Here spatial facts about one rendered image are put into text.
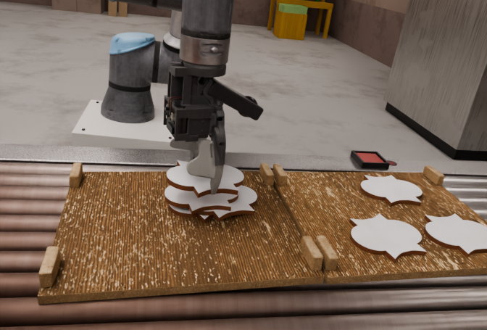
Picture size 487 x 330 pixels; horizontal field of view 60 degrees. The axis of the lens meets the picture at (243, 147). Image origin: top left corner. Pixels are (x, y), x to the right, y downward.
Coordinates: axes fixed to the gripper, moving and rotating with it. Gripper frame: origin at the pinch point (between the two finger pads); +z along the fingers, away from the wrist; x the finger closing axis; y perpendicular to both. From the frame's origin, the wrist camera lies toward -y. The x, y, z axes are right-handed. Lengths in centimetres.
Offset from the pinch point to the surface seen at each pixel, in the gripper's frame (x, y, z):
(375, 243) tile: 18.2, -25.2, 6.8
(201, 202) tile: 1.3, 0.9, 4.8
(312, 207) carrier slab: 3.7, -21.8, 7.9
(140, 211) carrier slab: -3.2, 10.8, 7.8
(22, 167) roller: -28.7, 30.2, 9.8
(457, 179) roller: 0, -70, 10
